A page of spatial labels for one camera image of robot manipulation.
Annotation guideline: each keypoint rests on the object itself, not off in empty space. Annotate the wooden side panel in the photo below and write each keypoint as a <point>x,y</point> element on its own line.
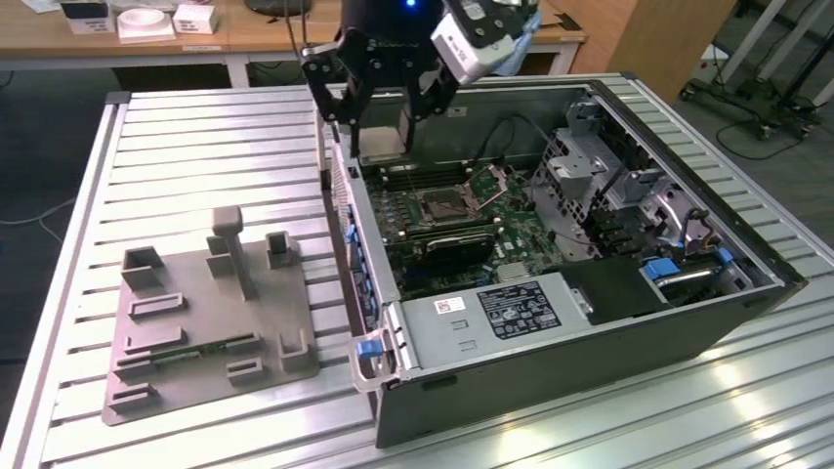
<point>651,39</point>

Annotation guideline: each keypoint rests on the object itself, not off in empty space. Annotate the black graphics card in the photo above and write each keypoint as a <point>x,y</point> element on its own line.
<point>456,249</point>

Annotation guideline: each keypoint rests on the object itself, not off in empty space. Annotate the grey parts rack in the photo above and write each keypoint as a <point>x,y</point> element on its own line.
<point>215,317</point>

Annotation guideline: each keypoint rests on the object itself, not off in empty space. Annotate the small silver heatsink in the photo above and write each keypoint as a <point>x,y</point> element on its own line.
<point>518,272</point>

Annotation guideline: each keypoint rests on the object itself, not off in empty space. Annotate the silver drive cage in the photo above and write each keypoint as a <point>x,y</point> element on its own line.
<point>572,166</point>

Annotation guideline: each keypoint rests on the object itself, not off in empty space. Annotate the white printed box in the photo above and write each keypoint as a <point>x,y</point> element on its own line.
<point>195,19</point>

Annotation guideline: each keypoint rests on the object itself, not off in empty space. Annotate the silver power supply unit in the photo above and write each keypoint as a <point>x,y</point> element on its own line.
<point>443,342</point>

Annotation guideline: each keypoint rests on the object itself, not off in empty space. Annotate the black open PC case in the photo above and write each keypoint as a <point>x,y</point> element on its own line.
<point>554,391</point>

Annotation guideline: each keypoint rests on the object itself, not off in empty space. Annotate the small blue clip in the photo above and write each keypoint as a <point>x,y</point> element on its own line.
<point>723,256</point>

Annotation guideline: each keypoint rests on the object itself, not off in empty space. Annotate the hard disk in blue carrier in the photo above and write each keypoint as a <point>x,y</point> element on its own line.
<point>656,269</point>

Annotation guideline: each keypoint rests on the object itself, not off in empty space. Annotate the green motherboard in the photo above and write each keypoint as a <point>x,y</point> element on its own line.
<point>515,239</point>

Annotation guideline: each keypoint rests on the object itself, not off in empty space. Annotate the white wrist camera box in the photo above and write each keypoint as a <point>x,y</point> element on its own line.
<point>468,54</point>

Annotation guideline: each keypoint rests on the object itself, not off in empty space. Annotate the green RAM stick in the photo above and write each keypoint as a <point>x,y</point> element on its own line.
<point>195,353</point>

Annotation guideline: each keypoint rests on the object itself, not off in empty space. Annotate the white box with black lid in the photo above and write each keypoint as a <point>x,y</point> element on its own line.
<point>84,17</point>

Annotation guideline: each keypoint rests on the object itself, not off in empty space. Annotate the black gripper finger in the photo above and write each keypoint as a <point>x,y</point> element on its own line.
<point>332,83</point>
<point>436,93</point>

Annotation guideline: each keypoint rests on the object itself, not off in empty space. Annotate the black monitor stand base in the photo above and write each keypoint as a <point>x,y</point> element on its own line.
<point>273,5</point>

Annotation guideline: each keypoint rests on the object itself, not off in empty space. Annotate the black wheeled stand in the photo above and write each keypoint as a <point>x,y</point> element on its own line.
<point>690,90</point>

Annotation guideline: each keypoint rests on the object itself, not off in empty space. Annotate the CPU with silver lid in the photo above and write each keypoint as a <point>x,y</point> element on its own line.
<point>380,141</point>

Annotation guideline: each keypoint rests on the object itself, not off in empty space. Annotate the black plastic shroud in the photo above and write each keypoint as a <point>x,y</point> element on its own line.
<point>619,288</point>

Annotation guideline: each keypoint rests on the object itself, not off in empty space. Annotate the blue case latch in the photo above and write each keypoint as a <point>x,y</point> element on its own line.
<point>368,349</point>

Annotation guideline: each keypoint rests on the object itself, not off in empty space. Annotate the wooden desk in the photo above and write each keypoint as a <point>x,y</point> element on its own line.
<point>260,34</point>

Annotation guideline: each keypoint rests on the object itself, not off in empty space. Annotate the black RAM slot bank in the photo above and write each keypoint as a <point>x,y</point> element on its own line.
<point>416,175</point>

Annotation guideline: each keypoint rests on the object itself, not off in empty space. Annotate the white block with round hollow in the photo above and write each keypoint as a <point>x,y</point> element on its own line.
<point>147,29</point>

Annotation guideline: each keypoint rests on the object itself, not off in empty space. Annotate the white table frame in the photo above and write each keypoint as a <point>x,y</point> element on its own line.
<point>742,39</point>

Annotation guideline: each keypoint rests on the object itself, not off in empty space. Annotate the CPU socket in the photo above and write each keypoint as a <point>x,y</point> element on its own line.
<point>443,205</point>

